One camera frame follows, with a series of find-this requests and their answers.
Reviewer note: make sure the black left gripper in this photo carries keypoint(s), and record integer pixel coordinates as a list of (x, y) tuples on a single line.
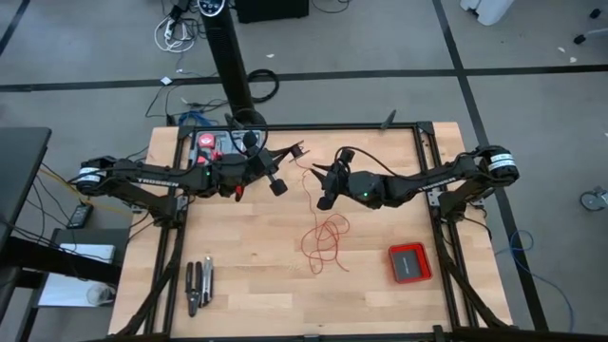
[(261, 162)]

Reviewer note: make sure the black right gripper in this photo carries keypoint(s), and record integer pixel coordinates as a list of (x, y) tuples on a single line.
[(339, 178)]

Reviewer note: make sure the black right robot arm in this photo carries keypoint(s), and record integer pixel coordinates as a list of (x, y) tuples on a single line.
[(427, 183)]

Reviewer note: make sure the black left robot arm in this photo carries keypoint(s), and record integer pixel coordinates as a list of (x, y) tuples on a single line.
[(142, 175)]

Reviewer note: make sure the red tape measure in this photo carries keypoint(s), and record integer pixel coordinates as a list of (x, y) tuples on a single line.
[(207, 140)]

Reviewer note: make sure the small red box cutter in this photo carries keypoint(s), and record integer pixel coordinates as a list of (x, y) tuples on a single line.
[(202, 159)]

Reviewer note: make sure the grey tool kit case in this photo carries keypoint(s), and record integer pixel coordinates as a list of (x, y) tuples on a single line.
[(194, 142)]

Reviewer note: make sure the black tower fan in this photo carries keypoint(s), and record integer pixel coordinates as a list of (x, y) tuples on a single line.
[(228, 57)]

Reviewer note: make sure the dark grey rectangular block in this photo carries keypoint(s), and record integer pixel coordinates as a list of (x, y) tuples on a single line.
[(407, 264)]

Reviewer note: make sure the red square tray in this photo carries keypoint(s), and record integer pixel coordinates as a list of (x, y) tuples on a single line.
[(414, 279)]

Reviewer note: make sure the black floor box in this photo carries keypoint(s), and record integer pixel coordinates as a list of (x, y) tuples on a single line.
[(271, 9)]

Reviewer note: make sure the white power strip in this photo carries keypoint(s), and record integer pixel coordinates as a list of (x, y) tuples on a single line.
[(168, 29)]

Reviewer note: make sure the black power adapter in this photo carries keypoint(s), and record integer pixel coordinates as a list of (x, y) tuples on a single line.
[(80, 216)]

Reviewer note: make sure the clear plastic cup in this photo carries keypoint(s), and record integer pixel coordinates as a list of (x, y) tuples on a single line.
[(100, 295)]

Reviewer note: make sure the black desk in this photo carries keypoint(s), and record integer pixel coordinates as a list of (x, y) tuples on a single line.
[(21, 161)]

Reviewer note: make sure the grey caster wheel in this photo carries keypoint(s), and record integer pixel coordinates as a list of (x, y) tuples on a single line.
[(591, 200)]

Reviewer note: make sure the office chair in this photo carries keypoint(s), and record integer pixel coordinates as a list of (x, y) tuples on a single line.
[(599, 33)]

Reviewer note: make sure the black angled bracket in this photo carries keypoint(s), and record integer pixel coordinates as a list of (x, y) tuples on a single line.
[(234, 122), (388, 120)]

